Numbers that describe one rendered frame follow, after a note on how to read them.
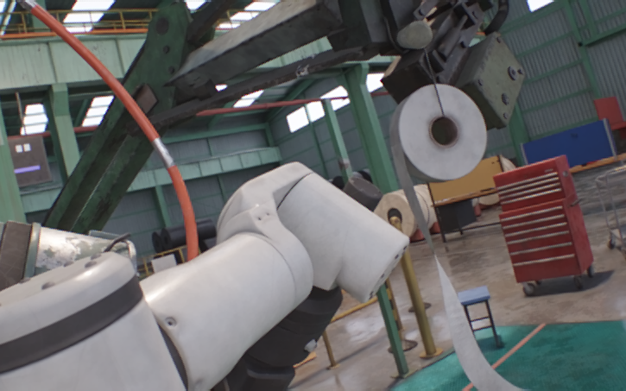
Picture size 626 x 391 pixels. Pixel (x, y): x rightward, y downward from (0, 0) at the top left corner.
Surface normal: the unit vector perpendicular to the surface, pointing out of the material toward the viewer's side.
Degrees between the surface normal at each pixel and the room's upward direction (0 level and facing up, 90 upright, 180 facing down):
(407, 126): 90
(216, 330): 90
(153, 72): 90
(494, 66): 89
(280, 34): 139
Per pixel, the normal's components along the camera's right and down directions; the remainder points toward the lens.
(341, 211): 0.13, -0.59
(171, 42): -0.47, 0.11
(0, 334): 0.06, 0.10
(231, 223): -0.75, -0.38
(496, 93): 0.59, -0.21
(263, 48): -0.28, 0.86
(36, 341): 0.37, 0.00
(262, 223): 0.37, -0.78
